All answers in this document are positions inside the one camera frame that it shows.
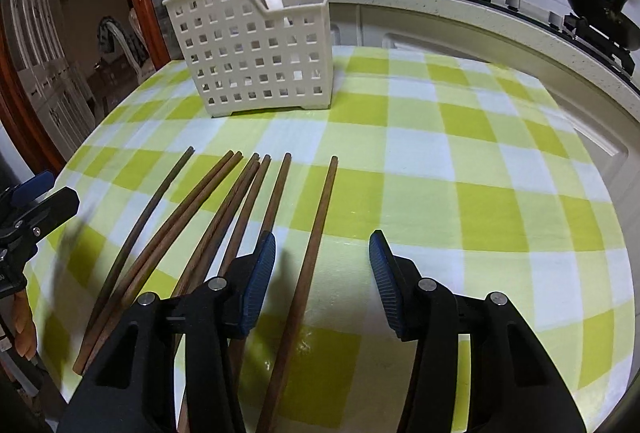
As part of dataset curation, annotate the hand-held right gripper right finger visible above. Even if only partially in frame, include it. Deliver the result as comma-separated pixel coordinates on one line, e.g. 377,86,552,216
369,229,586,433

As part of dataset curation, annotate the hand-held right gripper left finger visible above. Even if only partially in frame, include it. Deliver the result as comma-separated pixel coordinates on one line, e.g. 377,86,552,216
60,230,277,433

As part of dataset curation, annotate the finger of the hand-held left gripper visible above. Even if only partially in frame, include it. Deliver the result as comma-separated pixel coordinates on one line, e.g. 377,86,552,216
0,170,55,210
27,186,81,240

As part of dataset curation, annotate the bunch of wooden chopsticks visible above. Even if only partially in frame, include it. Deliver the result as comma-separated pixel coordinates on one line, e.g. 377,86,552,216
72,146,340,433

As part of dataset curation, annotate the white perforated plastic basket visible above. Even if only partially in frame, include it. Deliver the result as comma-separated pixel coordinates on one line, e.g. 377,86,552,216
162,0,333,119

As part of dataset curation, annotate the person's left hand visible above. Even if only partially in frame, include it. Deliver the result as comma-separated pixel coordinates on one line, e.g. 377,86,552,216
11,289,37,358

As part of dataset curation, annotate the green checked tablecloth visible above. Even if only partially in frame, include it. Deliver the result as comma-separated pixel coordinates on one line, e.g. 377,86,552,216
25,46,632,433

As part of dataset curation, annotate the white panelled cabinet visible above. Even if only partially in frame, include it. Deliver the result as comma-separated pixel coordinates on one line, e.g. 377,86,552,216
10,0,96,149

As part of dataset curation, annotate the white chair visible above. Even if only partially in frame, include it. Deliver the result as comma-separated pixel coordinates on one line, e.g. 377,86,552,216
97,16,151,74

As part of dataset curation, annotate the black wok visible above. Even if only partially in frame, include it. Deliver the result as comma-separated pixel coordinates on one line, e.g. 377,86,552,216
561,0,640,51

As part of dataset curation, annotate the wooden door frame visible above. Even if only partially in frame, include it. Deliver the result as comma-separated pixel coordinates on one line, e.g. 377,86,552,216
0,13,66,176

